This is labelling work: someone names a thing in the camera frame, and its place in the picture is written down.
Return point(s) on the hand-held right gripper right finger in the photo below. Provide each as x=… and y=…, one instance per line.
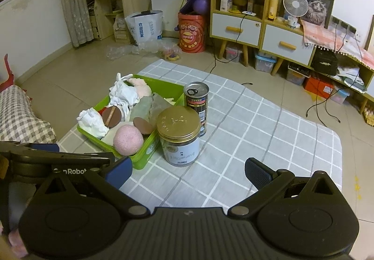
x=257, y=174

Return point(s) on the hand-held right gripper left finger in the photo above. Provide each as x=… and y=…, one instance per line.
x=119, y=172

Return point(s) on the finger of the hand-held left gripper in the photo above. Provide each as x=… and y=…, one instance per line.
x=87, y=157
x=43, y=147

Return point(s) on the green plastic tray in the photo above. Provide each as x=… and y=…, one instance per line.
x=143, y=160

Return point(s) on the pink round puff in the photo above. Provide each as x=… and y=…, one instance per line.
x=128, y=140

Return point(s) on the small white cloth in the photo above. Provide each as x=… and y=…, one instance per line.
x=92, y=122

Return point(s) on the brown round pad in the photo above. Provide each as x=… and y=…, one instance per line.
x=117, y=116
x=143, y=125

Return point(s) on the large white cloth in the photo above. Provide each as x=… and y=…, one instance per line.
x=122, y=96

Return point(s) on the checked blanket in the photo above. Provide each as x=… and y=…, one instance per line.
x=23, y=113

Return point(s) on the grey checked mat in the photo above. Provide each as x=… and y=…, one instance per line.
x=248, y=131

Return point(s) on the gold lid jar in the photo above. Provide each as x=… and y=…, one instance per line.
x=181, y=148

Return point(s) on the red plastic object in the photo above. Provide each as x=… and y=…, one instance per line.
x=7, y=75

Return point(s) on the tall metal can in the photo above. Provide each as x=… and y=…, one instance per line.
x=198, y=105

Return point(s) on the orange box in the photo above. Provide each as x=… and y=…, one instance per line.
x=317, y=87

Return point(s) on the grey storage box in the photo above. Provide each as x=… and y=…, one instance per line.
x=297, y=75

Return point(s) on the blue lid storage box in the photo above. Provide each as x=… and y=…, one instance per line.
x=264, y=64

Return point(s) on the clear plastic wrap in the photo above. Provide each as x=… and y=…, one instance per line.
x=122, y=50

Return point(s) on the small clear storage box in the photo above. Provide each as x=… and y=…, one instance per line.
x=340, y=96

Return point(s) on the pink storage box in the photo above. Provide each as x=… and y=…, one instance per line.
x=233, y=53

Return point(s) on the stack of egg trays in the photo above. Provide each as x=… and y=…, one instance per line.
x=369, y=115

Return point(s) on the yellow tape rolls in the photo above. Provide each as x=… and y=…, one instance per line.
x=172, y=56

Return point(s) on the black bag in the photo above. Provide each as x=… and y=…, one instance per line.
x=324, y=62

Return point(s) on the wooden drawer cabinet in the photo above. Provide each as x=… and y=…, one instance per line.
x=286, y=43

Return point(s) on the pile of white papers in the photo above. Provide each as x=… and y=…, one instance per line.
x=350, y=75

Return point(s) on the white printed bag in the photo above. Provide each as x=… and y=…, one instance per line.
x=144, y=29

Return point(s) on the wooden shelf cabinet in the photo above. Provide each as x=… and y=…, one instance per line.
x=233, y=29

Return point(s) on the pink cloth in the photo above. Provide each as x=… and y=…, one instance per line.
x=321, y=34

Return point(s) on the red printed bucket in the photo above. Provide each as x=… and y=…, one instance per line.
x=191, y=34

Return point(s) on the yellow bottle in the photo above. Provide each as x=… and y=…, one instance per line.
x=273, y=8

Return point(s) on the white carton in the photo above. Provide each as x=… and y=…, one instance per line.
x=226, y=3

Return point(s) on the small white fan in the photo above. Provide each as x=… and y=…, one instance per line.
x=295, y=4

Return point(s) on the framed cat picture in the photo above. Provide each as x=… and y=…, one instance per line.
x=318, y=8

